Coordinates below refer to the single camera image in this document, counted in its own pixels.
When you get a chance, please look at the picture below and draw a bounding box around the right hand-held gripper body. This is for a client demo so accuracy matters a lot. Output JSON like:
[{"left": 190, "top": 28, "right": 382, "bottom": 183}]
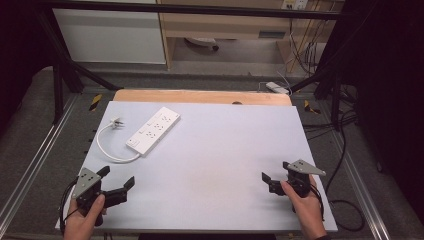
[{"left": 286, "top": 159, "right": 327, "bottom": 198}]

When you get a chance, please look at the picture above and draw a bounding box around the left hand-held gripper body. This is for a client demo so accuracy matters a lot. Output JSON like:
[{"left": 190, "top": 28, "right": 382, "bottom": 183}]
[{"left": 71, "top": 167, "right": 111, "bottom": 228}]

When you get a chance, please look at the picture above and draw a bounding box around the person's right hand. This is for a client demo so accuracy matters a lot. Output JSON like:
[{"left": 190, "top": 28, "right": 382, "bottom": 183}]
[{"left": 280, "top": 175, "right": 328, "bottom": 240}]

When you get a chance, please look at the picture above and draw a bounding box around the person's left hand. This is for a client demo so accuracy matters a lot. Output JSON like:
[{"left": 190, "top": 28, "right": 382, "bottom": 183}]
[{"left": 62, "top": 194, "right": 108, "bottom": 240}]

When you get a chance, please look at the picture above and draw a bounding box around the white plug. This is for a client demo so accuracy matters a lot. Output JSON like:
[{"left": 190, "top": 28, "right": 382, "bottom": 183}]
[{"left": 109, "top": 116, "right": 125, "bottom": 131}]

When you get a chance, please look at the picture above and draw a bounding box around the small white floor power strip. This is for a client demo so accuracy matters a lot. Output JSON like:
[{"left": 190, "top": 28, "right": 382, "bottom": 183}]
[{"left": 265, "top": 81, "right": 291, "bottom": 96}]

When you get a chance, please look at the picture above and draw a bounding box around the black metal stand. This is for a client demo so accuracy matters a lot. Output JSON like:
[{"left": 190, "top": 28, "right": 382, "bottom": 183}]
[
  {"left": 33, "top": 6, "right": 125, "bottom": 125},
  {"left": 289, "top": 0, "right": 358, "bottom": 132}
]

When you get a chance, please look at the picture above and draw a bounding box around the wooden table board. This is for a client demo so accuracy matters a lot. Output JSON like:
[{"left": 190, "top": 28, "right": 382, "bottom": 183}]
[{"left": 112, "top": 88, "right": 293, "bottom": 107}]

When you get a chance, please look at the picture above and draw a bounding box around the dark curtain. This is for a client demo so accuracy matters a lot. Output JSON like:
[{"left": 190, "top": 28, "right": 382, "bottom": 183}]
[
  {"left": 0, "top": 0, "right": 56, "bottom": 133},
  {"left": 339, "top": 0, "right": 424, "bottom": 216}
]

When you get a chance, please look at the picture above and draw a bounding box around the white cabinet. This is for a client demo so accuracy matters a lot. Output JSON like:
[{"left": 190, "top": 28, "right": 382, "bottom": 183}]
[{"left": 52, "top": 0, "right": 167, "bottom": 65}]

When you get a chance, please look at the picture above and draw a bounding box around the white device under desk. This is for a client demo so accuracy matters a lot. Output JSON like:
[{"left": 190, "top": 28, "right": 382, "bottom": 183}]
[{"left": 184, "top": 36, "right": 221, "bottom": 52}]

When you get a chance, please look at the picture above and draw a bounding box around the light wooden desk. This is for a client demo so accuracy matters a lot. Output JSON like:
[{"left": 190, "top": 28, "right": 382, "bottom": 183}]
[{"left": 156, "top": 0, "right": 346, "bottom": 72}]

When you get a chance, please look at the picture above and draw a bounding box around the black metal crossbar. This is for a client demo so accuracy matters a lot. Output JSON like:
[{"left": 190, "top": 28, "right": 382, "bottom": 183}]
[{"left": 35, "top": 0, "right": 346, "bottom": 21}]

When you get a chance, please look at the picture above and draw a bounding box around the white power strip cable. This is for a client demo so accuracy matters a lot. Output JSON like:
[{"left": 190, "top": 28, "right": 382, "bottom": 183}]
[{"left": 96, "top": 121, "right": 142, "bottom": 165}]

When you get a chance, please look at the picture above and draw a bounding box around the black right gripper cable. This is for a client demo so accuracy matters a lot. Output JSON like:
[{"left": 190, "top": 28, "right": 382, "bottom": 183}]
[{"left": 309, "top": 184, "right": 326, "bottom": 223}]

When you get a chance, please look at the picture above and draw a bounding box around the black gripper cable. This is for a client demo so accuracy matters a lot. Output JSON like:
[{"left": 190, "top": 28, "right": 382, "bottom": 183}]
[
  {"left": 58, "top": 179, "right": 81, "bottom": 236},
  {"left": 309, "top": 184, "right": 326, "bottom": 223}
]

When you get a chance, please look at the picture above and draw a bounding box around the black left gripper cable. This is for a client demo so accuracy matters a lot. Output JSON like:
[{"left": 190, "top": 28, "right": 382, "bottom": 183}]
[{"left": 58, "top": 179, "right": 81, "bottom": 236}]

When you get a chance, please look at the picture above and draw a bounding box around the black floor cable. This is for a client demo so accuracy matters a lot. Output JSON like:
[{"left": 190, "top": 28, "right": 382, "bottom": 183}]
[{"left": 301, "top": 83, "right": 366, "bottom": 233}]

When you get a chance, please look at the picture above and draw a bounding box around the aluminium rail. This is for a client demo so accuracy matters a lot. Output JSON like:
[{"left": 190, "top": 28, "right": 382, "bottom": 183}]
[
  {"left": 0, "top": 94, "right": 80, "bottom": 232},
  {"left": 331, "top": 131, "right": 392, "bottom": 240}
]

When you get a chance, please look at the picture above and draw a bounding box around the hanging cable bundle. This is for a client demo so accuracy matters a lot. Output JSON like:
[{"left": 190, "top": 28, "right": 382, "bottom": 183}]
[{"left": 288, "top": 13, "right": 329, "bottom": 76}]

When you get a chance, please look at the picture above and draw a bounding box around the white wall socket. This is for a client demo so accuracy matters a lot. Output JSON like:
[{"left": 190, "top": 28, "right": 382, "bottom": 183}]
[{"left": 281, "top": 0, "right": 310, "bottom": 11}]

